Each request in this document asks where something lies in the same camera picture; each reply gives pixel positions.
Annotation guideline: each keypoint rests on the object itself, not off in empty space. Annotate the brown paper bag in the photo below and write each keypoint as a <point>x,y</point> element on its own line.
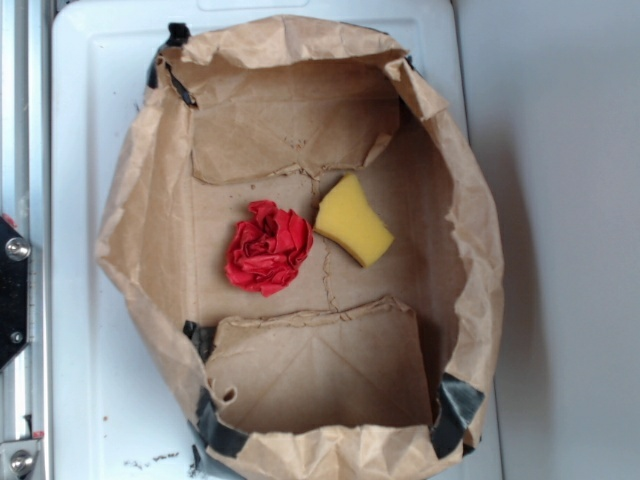
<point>350,372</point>

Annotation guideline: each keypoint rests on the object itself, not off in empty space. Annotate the yellow sponge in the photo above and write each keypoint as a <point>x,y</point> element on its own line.
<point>346,217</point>

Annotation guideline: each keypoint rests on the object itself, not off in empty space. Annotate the black mounting plate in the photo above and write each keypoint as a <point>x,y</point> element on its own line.
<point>12,290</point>

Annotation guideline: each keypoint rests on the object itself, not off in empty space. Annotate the aluminium frame rail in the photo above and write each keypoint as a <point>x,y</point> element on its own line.
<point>26,451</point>

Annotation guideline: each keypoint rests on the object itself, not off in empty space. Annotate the red paper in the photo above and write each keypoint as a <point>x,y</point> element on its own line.
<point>267,251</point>

